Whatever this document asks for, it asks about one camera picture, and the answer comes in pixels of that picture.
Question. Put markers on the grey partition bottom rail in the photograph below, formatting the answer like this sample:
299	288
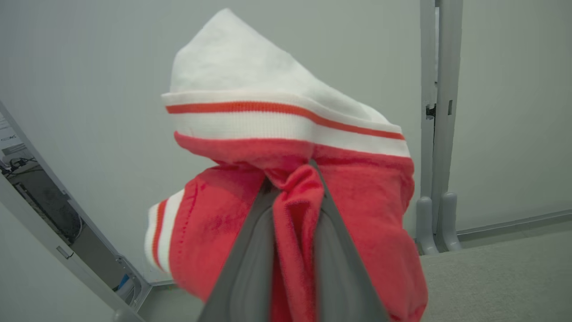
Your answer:
514	223

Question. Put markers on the white printed sheet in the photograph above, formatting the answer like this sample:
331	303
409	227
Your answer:
8	134

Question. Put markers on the light grey partition frame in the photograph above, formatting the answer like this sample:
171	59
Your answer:
40	232

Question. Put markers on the grey partition post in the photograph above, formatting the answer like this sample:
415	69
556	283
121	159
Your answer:
449	67

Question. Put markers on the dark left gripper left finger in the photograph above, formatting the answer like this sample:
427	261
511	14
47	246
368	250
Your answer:
246	277

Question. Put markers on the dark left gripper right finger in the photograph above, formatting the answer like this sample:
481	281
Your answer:
344	286

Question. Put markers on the red white basketball jersey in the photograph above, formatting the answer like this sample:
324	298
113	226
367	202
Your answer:
232	67

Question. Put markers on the grey rounded post foot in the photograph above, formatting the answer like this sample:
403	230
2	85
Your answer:
450	223
425	228

